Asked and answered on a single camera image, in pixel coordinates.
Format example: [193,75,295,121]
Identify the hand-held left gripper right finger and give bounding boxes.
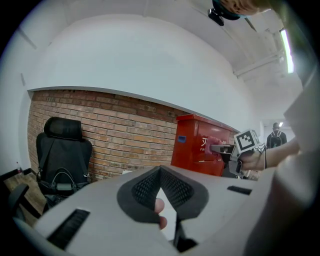
[159,164,262,256]

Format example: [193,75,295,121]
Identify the white ceiling pipes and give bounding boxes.
[233,49,286,81]

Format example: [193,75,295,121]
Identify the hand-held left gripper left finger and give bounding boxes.
[33,164,176,256]

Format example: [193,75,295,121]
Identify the person's right forearm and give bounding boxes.
[263,139,301,171]

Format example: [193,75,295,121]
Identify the person's left hand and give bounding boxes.
[153,197,168,231]

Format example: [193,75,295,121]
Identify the red fire extinguisher box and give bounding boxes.
[170,113,236,177]

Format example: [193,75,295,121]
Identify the person's right hand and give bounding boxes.
[242,149,266,172]

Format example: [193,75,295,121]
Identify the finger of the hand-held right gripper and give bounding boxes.
[209,144,236,154]

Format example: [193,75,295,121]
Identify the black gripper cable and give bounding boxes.
[257,142,268,170]

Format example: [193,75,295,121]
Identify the ceiling tube light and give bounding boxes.
[279,28,295,75]

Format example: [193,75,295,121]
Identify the black office chair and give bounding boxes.
[7,116,93,221]

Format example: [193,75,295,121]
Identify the black bag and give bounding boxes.
[38,167,91,199]

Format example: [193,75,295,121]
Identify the black head-mounted camera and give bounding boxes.
[207,7,225,27]

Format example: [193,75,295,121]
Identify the pink cloth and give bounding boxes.
[204,136,225,161]

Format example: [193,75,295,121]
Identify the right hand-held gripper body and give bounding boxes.
[221,127,266,175]

